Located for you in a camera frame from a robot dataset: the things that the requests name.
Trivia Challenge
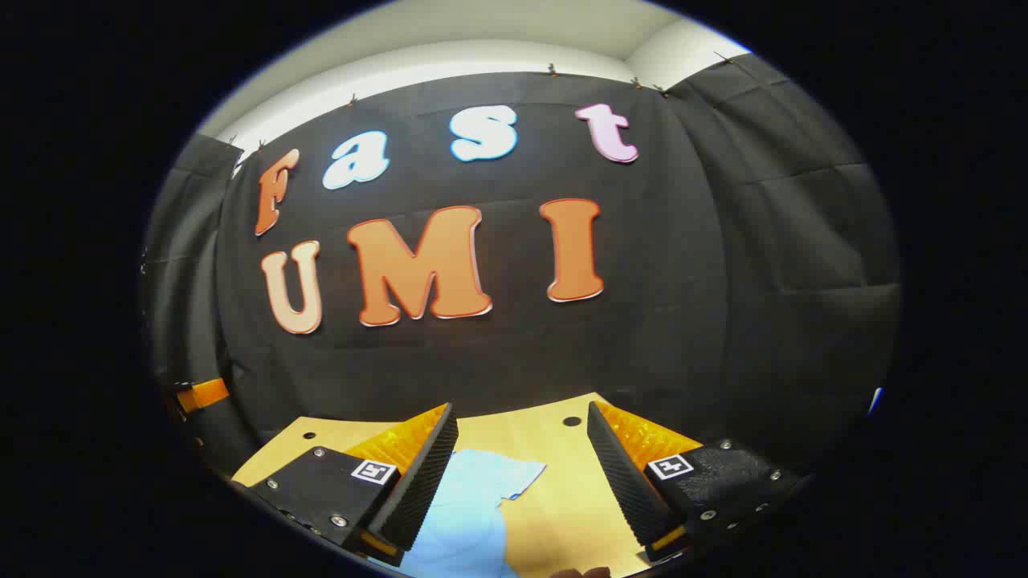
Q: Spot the light blue T-shirt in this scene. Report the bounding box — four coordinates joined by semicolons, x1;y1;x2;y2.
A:
385;448;549;578

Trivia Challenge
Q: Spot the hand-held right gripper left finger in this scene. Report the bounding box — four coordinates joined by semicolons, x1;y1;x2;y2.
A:
239;402;460;568

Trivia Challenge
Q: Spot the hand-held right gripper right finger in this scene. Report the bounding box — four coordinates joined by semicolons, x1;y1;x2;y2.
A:
585;401;814;565

